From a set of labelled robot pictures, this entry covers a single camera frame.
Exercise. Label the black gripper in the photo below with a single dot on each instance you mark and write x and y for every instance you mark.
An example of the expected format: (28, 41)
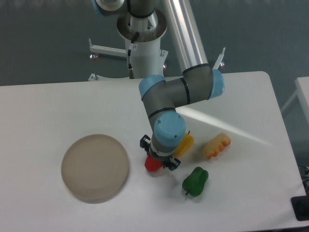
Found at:
(164, 157)

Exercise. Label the red toy pepper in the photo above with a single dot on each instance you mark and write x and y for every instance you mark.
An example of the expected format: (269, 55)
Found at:
(152, 165)

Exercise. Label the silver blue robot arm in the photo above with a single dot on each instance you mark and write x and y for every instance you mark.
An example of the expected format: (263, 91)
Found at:
(160, 96)

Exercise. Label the yellow toy pepper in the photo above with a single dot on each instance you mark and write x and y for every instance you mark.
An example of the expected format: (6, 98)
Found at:
(184, 145)

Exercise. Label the green toy pepper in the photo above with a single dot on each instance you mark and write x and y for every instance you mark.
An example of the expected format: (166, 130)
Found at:
(194, 183)

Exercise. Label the orange toy bread piece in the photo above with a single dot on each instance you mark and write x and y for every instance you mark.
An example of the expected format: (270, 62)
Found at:
(216, 145)

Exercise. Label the beige round plate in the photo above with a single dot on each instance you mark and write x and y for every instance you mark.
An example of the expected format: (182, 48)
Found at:
(94, 168)

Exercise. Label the black device at edge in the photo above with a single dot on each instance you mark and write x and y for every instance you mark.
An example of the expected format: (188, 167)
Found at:
(300, 206)

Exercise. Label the white side table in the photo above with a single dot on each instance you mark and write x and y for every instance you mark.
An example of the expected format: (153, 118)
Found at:
(300, 95)

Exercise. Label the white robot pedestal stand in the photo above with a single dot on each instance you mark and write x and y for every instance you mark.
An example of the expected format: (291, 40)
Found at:
(142, 36)

